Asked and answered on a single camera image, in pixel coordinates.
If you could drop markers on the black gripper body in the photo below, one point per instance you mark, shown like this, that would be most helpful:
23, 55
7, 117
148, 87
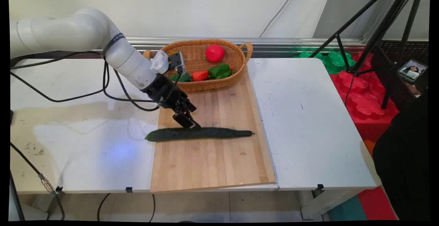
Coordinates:
164, 90

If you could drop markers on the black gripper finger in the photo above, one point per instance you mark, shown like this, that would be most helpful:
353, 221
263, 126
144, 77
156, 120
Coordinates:
182, 119
190, 109

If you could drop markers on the smartphone with lit screen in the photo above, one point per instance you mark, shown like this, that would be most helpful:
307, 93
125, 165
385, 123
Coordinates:
412, 70

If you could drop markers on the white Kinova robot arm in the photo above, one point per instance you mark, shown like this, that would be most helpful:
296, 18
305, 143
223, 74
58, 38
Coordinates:
68, 30

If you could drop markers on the person's hand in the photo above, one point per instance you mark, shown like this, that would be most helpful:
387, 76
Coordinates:
413, 89

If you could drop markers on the dark green toy pepper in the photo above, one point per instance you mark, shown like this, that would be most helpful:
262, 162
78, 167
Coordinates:
183, 78

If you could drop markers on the long dark green cucumber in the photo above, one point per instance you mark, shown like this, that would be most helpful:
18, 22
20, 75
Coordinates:
205, 133

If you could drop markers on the red toy pepper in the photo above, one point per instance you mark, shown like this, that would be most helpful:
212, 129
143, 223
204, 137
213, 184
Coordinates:
200, 76

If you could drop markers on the bright green toy pepper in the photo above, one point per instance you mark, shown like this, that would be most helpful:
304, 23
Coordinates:
219, 71

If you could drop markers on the oval wicker basket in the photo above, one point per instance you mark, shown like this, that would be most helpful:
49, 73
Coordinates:
199, 56

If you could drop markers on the bamboo cutting board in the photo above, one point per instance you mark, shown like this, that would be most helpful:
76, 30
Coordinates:
212, 164

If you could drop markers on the red toy tomato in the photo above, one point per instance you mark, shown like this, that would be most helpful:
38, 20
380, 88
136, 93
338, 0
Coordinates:
215, 53

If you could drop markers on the green foam blocks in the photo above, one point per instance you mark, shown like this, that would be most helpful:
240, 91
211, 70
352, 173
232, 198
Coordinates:
334, 61

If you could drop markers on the white table leg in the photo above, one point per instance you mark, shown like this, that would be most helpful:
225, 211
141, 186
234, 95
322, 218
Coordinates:
325, 202

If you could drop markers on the red foam blocks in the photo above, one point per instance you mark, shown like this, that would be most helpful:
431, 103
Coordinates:
363, 99

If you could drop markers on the black pole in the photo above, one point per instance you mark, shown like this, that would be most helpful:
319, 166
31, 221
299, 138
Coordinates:
16, 198

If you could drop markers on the teal foam floor mat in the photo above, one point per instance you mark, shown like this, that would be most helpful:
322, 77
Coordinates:
346, 210

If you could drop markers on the red foam floor mat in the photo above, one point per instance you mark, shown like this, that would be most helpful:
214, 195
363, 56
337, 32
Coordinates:
375, 207

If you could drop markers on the person in black clothes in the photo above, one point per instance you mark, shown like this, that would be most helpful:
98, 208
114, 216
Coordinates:
404, 157

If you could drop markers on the black mesh crate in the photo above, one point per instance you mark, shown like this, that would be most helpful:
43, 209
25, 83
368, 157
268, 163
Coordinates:
408, 51

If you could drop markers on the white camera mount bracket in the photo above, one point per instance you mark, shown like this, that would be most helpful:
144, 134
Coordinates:
159, 63

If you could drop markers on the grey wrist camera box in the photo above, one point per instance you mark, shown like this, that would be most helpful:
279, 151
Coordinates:
176, 61

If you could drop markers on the aluminium window rail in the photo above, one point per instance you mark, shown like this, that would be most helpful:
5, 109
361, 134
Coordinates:
291, 42

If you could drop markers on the black camera tripod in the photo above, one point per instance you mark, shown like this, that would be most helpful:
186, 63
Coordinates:
387, 20

